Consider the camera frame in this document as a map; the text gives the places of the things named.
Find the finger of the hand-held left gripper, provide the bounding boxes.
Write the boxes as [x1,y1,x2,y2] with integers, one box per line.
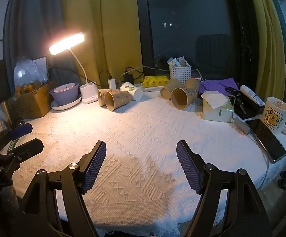
[0,118,34,151]
[0,138,44,176]

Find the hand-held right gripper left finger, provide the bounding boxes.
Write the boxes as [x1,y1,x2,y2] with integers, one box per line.
[16,140,107,237]

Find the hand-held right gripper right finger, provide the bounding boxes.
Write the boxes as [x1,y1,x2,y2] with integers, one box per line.
[176,140,273,237]

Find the brown paper cup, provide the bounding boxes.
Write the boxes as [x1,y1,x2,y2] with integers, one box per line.
[104,90,132,111]
[185,78,200,91]
[160,79,184,101]
[98,88,116,107]
[171,87,198,110]

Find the white paper cup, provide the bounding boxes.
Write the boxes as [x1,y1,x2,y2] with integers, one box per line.
[119,82,143,101]

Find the cardboard box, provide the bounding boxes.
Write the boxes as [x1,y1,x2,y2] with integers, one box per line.
[8,80,59,119]

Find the white plate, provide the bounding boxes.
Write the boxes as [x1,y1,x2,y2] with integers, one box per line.
[51,93,82,111]

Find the white textured tablecloth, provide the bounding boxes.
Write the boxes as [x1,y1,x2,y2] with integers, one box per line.
[0,90,286,237]

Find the plastic bag of small oranges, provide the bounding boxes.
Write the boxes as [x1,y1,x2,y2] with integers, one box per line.
[14,56,50,96]

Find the purple bowl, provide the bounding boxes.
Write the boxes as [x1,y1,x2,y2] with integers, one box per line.
[49,82,80,106]

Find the tissue pack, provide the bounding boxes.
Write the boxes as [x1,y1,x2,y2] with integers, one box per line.
[201,90,235,123]

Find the grey power bank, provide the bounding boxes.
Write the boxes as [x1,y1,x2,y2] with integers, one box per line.
[234,117,250,134]

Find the black smartphone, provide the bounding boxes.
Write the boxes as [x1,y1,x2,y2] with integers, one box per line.
[245,118,286,164]

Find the black case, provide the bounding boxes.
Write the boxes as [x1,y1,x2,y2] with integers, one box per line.
[233,95,266,120]

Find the purple cloth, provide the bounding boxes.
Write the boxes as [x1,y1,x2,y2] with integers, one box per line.
[198,78,240,97]

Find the black scissors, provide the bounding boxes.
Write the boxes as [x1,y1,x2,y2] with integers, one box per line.
[218,82,240,97]

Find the white plastic basket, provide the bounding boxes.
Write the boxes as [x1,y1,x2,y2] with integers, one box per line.
[169,65,192,86]

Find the yellow printed packet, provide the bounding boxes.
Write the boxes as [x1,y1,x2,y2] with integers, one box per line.
[141,76,170,87]

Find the white tube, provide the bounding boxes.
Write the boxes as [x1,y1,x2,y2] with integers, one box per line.
[240,84,266,106]

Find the white desk lamp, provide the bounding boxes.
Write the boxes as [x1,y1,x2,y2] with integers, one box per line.
[49,32,99,104]

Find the cream cartoon mug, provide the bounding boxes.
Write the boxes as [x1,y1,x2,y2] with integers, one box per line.
[263,96,286,135]

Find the small packets in basket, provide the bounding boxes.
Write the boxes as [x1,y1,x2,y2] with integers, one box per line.
[167,56,189,68]

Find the grey curtain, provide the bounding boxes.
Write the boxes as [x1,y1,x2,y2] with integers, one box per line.
[3,0,67,97]

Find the yellow curtain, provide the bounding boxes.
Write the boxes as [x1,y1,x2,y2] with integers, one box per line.
[245,0,286,102]
[60,0,144,90]

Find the white charging cable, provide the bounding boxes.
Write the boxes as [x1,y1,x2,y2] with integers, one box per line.
[249,130,270,191]

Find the black cable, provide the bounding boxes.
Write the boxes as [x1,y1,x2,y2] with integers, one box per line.
[99,69,112,90]

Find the black window frame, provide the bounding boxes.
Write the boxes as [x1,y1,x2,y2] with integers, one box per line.
[135,0,156,68]

